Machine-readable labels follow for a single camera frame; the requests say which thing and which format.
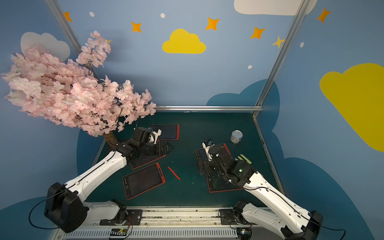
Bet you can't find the red tablet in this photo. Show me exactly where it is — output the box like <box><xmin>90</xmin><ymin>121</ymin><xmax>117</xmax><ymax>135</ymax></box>
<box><xmin>151</xmin><ymin>125</ymin><xmax>180</xmax><ymax>141</ymax></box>
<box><xmin>123</xmin><ymin>163</ymin><xmax>166</xmax><ymax>200</ymax></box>
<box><xmin>195</xmin><ymin>144</ymin><xmax>232</xmax><ymax>170</ymax></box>
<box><xmin>207</xmin><ymin>173</ymin><xmax>242</xmax><ymax>193</ymax></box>
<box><xmin>130</xmin><ymin>155</ymin><xmax>166</xmax><ymax>170</ymax></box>

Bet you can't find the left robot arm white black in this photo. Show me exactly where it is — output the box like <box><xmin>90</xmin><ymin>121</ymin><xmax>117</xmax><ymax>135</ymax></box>
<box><xmin>44</xmin><ymin>127</ymin><xmax>168</xmax><ymax>233</ymax></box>

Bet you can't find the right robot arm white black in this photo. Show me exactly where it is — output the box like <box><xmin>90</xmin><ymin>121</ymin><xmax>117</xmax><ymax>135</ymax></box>
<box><xmin>195</xmin><ymin>143</ymin><xmax>323</xmax><ymax>240</ymax></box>

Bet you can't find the silver tin can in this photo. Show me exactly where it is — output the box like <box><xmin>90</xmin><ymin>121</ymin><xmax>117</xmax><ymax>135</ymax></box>
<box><xmin>230</xmin><ymin>130</ymin><xmax>243</xmax><ymax>144</ymax></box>

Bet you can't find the right circuit board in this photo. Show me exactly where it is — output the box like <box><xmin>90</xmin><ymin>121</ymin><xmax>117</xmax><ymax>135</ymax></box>
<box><xmin>237</xmin><ymin>228</ymin><xmax>252</xmax><ymax>240</ymax></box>

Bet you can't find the circuit board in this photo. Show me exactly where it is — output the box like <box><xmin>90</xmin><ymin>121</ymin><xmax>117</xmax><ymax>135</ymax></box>
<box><xmin>109</xmin><ymin>228</ymin><xmax>129</xmax><ymax>240</ymax></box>
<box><xmin>237</xmin><ymin>228</ymin><xmax>252</xmax><ymax>240</ymax></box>

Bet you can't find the left circuit board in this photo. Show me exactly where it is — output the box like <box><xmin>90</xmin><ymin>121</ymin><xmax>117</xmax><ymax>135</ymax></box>
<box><xmin>109</xmin><ymin>228</ymin><xmax>129</xmax><ymax>240</ymax></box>

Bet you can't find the pink cherry blossom tree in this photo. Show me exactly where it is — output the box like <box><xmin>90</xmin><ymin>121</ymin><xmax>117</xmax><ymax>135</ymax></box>
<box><xmin>3</xmin><ymin>31</ymin><xmax>156</xmax><ymax>143</ymax></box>

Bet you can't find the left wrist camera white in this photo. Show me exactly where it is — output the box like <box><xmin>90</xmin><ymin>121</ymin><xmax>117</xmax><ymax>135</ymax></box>
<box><xmin>149</xmin><ymin>127</ymin><xmax>162</xmax><ymax>144</ymax></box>

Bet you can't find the green garden fork wooden handle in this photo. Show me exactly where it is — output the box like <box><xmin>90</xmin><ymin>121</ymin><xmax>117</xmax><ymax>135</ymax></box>
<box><xmin>237</xmin><ymin>154</ymin><xmax>252</xmax><ymax>165</ymax></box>

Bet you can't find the aluminium back rail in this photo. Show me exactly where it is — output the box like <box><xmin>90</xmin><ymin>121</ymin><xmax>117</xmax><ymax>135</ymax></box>
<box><xmin>156</xmin><ymin>105</ymin><xmax>263</xmax><ymax>113</ymax></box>

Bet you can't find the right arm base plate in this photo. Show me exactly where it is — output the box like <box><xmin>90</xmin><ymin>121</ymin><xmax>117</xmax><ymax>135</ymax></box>
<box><xmin>218</xmin><ymin>209</ymin><xmax>250</xmax><ymax>225</ymax></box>

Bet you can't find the aluminium rail frame front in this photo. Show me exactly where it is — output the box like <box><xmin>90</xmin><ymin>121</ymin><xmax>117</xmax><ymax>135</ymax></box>
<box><xmin>49</xmin><ymin>207</ymin><xmax>282</xmax><ymax>240</ymax></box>

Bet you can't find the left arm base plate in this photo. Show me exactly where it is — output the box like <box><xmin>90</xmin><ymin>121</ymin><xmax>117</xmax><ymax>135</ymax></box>
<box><xmin>100</xmin><ymin>209</ymin><xmax>143</xmax><ymax>226</ymax></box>

